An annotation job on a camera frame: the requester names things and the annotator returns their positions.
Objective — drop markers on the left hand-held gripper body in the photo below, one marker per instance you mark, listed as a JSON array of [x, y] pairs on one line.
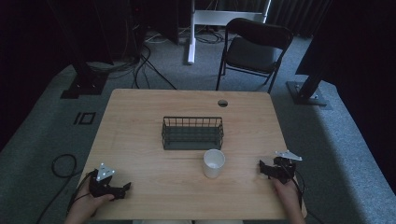
[[100, 186]]

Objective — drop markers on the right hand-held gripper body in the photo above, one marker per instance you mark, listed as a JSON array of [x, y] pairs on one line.
[[282, 169]]

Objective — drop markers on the white cup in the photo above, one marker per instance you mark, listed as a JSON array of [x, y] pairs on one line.
[[214, 164]]

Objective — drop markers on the person's left hand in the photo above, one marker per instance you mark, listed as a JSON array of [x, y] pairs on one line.
[[88, 203]]

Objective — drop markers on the person's right hand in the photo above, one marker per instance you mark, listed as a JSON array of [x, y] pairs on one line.
[[287, 193]]

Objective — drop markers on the black metal stand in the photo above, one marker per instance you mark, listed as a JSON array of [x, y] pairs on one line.
[[308, 90], [84, 82]]

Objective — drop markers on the black folding chair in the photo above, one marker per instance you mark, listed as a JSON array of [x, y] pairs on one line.
[[252, 51]]

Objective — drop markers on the dark curtain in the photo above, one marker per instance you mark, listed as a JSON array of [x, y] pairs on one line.
[[299, 15]]

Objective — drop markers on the white metal desk frame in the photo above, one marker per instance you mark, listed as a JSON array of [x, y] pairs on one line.
[[199, 17]]

